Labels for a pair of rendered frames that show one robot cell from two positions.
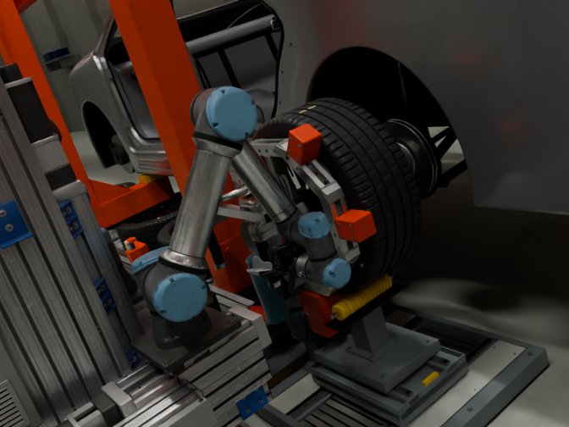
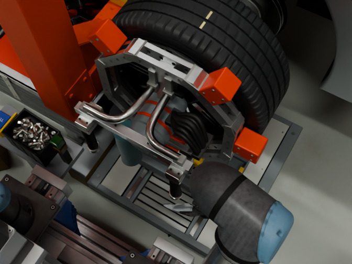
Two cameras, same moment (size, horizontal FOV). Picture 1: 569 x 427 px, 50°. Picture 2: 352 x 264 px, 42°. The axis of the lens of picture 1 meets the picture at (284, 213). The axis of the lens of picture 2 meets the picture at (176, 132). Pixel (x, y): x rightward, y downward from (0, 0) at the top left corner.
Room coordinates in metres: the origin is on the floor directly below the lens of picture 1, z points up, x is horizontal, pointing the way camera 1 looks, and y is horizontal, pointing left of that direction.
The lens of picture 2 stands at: (1.24, 0.31, 2.25)
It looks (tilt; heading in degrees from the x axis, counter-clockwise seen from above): 64 degrees down; 334
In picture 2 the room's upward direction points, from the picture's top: 2 degrees counter-clockwise
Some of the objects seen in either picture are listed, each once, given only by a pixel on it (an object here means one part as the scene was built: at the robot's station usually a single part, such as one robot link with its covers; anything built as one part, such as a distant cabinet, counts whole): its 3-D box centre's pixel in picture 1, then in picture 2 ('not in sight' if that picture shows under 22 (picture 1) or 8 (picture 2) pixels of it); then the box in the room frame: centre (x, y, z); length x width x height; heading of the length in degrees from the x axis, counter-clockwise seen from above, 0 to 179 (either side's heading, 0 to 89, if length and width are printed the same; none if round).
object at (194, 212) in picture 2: (273, 270); (193, 208); (1.61, 0.08, 0.83); 0.09 x 0.05 x 0.02; 67
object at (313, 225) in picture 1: (313, 235); not in sight; (1.47, -0.05, 0.95); 0.11 x 0.08 x 0.11; 21
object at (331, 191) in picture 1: (292, 216); (167, 105); (1.97, -0.02, 0.85); 0.54 x 0.07 x 0.54; 31
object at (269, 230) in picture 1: (265, 227); (179, 167); (1.72, 0.07, 0.93); 0.09 x 0.05 x 0.05; 121
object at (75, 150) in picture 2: not in sight; (32, 141); (2.31, 0.48, 0.44); 0.43 x 0.17 x 0.03; 31
